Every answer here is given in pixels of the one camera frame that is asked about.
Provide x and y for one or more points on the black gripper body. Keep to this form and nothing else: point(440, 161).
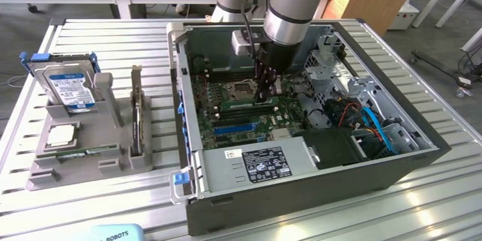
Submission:
point(277, 54)

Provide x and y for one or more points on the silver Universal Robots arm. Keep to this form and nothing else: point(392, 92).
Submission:
point(289, 4)

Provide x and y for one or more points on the green RAM stick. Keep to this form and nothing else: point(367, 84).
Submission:
point(84, 152)
point(240, 105)

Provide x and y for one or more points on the CPU socket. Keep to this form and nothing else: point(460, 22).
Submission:
point(239, 91)

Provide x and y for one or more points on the metal disk bay cage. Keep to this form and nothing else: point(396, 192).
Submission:
point(327, 74)

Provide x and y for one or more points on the green motherboard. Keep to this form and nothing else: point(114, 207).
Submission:
point(240, 119)

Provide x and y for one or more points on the silver chipset heat sink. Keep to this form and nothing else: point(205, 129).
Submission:
point(281, 134)

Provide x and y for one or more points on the blue expansion slot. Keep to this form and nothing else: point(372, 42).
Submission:
point(236, 128)

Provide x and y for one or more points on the black fan shroud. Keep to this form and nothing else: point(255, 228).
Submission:
point(332, 148)

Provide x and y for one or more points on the grey power supply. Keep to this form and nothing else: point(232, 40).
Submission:
point(255, 164)

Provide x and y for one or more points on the graphics card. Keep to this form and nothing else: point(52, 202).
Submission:
point(137, 105)

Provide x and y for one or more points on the white device with red button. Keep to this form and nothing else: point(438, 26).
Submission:
point(404, 16)

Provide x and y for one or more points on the black open PC case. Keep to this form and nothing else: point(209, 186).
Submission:
point(319, 196)

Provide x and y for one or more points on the blue case latch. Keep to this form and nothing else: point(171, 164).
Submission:
point(179, 178)

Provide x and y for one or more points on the black wheeled stand base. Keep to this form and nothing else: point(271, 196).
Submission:
point(440, 66)

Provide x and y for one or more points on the grey parts rack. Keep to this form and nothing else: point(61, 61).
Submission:
point(112, 164)

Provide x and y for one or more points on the hard disk with blue caddy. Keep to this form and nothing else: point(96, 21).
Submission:
point(69, 85)

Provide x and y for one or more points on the silver CPU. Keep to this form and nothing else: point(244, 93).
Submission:
point(62, 136)

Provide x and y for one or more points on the light blue robot label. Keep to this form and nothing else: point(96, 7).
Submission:
point(116, 233)

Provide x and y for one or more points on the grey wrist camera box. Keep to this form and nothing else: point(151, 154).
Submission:
point(241, 44)

